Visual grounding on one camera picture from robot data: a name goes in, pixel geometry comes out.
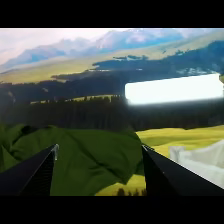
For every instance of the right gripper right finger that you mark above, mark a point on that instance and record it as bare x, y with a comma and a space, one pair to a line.
170, 178

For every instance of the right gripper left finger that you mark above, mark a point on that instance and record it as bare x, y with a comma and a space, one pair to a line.
31, 176

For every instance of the white garment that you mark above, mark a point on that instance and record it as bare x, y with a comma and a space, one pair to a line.
203, 161

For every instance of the green garment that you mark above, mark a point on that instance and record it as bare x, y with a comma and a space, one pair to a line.
90, 156

